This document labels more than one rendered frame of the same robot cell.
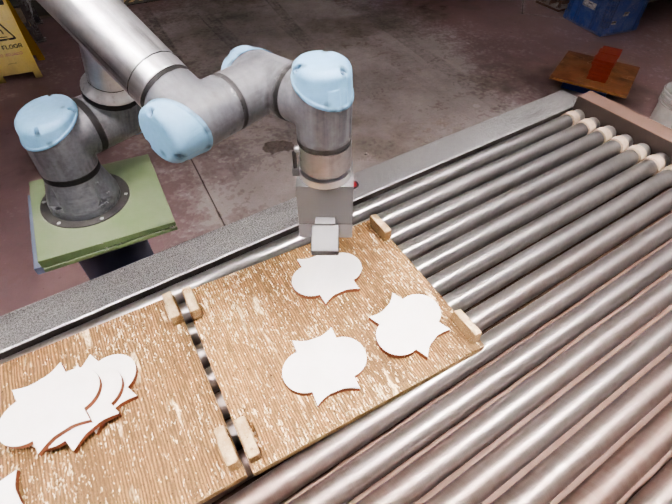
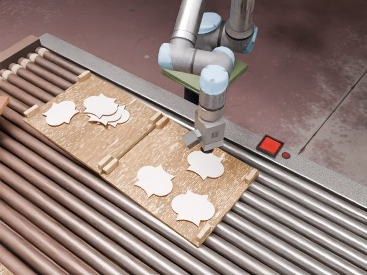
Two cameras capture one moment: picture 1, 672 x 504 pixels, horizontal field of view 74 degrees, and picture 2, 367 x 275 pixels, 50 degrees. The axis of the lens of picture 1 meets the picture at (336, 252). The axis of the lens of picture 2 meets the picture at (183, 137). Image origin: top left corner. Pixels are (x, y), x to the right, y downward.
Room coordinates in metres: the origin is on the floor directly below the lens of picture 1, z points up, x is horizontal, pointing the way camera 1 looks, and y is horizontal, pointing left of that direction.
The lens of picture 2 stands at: (0.12, -0.71, 2.01)
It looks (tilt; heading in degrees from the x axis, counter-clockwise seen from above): 48 degrees down; 66
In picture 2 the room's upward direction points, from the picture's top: 2 degrees clockwise
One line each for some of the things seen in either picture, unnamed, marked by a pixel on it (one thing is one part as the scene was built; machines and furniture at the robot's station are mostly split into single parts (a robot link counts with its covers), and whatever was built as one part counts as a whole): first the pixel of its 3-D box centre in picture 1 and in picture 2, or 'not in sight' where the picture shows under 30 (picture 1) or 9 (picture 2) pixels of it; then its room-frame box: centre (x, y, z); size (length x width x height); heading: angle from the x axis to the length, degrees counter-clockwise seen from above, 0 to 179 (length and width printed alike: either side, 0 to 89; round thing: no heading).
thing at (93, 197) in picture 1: (77, 182); not in sight; (0.78, 0.58, 0.96); 0.15 x 0.15 x 0.10
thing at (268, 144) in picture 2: not in sight; (270, 146); (0.79, 0.02, 0.92); 0.06 x 0.06 x 0.01; 33
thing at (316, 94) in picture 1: (321, 102); (213, 87); (0.53, 0.02, 1.29); 0.09 x 0.08 x 0.11; 52
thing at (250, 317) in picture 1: (326, 320); (180, 174); (0.43, 0.02, 0.93); 0.41 x 0.35 x 0.02; 119
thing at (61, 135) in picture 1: (59, 136); (207, 31); (0.79, 0.57, 1.07); 0.13 x 0.12 x 0.14; 142
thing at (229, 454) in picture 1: (226, 447); (105, 161); (0.21, 0.15, 0.95); 0.06 x 0.02 x 0.03; 30
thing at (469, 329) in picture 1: (466, 325); (203, 232); (0.41, -0.22, 0.95); 0.06 x 0.02 x 0.03; 29
